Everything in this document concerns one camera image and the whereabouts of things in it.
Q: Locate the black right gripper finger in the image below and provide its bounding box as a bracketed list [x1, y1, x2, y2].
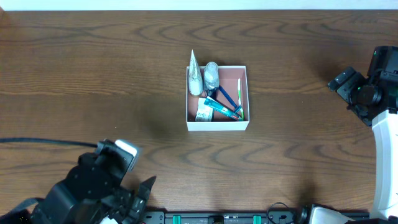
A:
[328, 67, 356, 91]
[336, 72, 366, 105]

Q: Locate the green soap bar package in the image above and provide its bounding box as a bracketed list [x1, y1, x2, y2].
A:
[195, 98, 213, 122]

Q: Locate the blue disposable razor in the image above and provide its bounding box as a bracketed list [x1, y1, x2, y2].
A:
[218, 85, 242, 113]

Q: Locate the green white toothpaste tube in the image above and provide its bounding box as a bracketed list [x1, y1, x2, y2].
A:
[204, 96, 242, 121]

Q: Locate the white patterned cream tube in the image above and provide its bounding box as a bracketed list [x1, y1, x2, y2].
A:
[188, 50, 203, 96]

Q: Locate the clear bottle with blue liquid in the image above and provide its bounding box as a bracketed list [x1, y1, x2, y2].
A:
[203, 62, 220, 98]

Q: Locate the green white toothbrush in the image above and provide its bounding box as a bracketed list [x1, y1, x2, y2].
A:
[237, 78, 244, 121]

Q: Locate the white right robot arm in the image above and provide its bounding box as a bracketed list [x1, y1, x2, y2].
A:
[301, 46, 397, 224]

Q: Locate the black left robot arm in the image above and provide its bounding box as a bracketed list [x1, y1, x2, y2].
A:
[1, 139, 156, 224]

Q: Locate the white box with pink interior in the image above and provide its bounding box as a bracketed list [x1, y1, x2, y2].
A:
[185, 65, 250, 131]

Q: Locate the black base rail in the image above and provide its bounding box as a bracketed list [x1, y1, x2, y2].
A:
[139, 202, 372, 224]

